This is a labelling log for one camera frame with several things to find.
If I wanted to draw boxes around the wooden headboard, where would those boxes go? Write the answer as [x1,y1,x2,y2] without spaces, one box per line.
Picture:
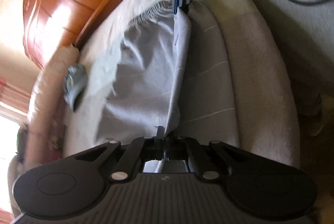
[22,0,157,70]

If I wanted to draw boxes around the bed with patchwork sheet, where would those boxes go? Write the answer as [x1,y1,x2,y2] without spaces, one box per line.
[8,0,334,188]

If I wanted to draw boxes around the pink folded quilt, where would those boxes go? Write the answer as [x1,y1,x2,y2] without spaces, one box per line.
[16,46,80,162]

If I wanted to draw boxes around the patterned curtain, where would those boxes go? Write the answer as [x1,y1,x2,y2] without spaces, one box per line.
[0,78,32,115]

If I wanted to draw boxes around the window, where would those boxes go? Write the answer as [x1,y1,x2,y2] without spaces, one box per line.
[0,106,27,159]

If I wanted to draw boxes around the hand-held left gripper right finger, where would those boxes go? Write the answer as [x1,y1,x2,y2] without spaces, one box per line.
[166,137,251,180]

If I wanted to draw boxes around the grey pants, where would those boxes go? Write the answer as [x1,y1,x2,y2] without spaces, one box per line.
[90,0,242,175]

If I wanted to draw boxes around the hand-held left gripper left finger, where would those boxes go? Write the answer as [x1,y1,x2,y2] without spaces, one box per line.
[74,127,165,183]

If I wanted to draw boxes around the blue cap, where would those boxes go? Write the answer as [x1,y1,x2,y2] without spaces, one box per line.
[64,63,88,112]

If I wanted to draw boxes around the folded grey-green cloth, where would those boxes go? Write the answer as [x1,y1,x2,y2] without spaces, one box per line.
[16,127,27,157]

